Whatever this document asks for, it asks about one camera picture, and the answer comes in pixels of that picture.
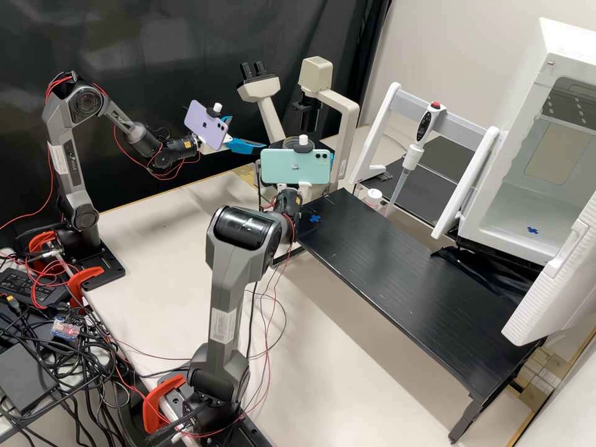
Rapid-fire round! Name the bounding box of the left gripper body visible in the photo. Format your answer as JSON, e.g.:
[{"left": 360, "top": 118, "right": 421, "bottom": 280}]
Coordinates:
[{"left": 204, "top": 135, "right": 234, "bottom": 154}]

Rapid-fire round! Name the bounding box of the cream microscope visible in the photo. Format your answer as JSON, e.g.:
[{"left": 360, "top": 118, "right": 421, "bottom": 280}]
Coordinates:
[{"left": 235, "top": 55, "right": 362, "bottom": 205}]

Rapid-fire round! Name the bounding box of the pipette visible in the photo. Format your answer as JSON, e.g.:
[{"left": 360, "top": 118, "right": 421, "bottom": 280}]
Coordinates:
[{"left": 386, "top": 100, "right": 447, "bottom": 211}]

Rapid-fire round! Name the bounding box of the black platform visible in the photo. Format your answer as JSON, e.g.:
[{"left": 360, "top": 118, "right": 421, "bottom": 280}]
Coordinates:
[
  {"left": 272, "top": 187, "right": 546, "bottom": 444},
  {"left": 385, "top": 133, "right": 481, "bottom": 225}
]

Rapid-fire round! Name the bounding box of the white pipette stand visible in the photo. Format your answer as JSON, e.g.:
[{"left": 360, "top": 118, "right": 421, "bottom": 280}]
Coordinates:
[{"left": 349, "top": 81, "right": 502, "bottom": 241}]

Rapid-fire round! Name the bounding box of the white incubator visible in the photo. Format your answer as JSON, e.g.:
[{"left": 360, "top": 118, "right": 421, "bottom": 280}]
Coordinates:
[{"left": 458, "top": 17, "right": 596, "bottom": 269}]

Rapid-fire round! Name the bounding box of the red clamp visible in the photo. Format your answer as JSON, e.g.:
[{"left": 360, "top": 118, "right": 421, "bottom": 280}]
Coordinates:
[
  {"left": 141, "top": 374, "right": 188, "bottom": 435},
  {"left": 27, "top": 230, "right": 60, "bottom": 256},
  {"left": 66, "top": 265, "right": 106, "bottom": 309}
]

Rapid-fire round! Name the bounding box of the black power adapter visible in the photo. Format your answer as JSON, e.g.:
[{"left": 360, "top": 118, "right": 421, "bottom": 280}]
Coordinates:
[{"left": 0, "top": 266, "right": 70, "bottom": 309}]

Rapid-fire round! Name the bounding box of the small circuit board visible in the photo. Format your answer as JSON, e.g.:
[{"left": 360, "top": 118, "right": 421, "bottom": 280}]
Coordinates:
[{"left": 50, "top": 315, "right": 81, "bottom": 340}]

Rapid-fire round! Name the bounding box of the incubator door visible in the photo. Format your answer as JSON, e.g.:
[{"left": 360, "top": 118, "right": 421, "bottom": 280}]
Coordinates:
[{"left": 500, "top": 189, "right": 596, "bottom": 347}]

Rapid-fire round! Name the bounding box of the black flat box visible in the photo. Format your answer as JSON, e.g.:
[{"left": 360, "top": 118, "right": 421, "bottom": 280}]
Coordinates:
[{"left": 0, "top": 341, "right": 60, "bottom": 414}]

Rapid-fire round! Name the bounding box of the left wrist camera phone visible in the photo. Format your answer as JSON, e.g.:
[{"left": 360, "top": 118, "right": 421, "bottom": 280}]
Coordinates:
[{"left": 183, "top": 100, "right": 232, "bottom": 153}]

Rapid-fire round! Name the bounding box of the wrist camera phone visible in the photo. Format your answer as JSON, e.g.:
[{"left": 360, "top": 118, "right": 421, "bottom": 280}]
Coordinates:
[
  {"left": 183, "top": 100, "right": 232, "bottom": 153},
  {"left": 258, "top": 133, "right": 332, "bottom": 194}
]

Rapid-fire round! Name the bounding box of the right wrist camera phone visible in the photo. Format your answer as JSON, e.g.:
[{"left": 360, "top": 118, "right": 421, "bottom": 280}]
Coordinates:
[{"left": 258, "top": 133, "right": 332, "bottom": 194}]

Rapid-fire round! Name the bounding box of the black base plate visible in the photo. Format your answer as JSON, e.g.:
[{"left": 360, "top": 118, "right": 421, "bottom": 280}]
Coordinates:
[{"left": 55, "top": 242, "right": 127, "bottom": 292}]

